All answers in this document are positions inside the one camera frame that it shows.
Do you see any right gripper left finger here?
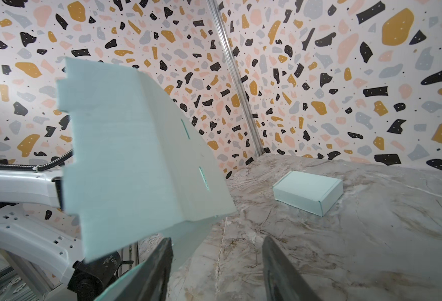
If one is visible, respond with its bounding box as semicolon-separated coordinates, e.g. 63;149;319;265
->
96;238;173;301

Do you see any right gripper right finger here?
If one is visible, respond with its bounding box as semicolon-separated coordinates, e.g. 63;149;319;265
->
262;237;321;301

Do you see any mint paper box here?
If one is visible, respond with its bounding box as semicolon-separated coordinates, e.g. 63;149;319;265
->
272;171;344;217
56;57;238;279

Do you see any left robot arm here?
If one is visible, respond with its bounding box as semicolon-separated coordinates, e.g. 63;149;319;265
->
0;161;139;300

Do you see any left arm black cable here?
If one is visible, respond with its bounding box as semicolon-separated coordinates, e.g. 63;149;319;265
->
0;149;74;173

